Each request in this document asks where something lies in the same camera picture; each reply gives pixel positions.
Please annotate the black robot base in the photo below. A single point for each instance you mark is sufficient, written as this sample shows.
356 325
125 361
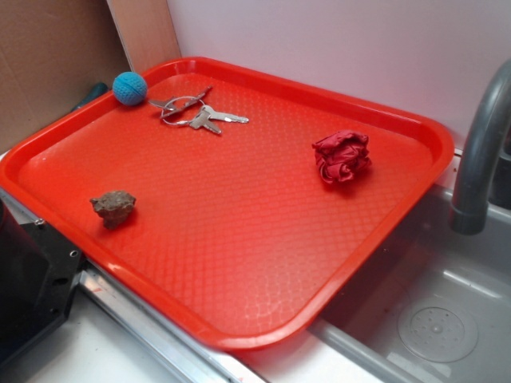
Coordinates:
39 272

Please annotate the crumpled red paper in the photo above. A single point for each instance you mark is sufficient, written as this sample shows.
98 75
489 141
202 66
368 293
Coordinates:
342 155

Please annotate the red plastic tray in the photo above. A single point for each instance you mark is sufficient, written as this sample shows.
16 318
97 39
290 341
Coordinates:
236 238

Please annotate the brown rock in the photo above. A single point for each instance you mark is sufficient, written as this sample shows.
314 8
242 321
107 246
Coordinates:
113 207

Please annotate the blue textured ball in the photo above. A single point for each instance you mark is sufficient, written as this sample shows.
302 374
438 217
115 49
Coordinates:
130 88

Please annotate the light wooden board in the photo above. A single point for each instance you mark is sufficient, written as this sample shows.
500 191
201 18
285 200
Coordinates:
146 31

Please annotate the grey plastic sink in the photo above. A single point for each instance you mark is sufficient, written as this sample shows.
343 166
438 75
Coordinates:
429 305

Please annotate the grey faucet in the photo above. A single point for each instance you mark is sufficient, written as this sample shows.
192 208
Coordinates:
484 171

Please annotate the brown cardboard sheet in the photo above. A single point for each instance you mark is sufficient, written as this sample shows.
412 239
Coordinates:
52 54

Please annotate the silver keys on ring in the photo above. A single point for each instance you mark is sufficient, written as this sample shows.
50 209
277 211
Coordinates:
195 113

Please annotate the silver metal rail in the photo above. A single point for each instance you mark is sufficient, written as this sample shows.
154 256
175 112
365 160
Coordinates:
112 336

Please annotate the teal tool handle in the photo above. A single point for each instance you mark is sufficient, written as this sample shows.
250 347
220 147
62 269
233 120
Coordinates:
96 91

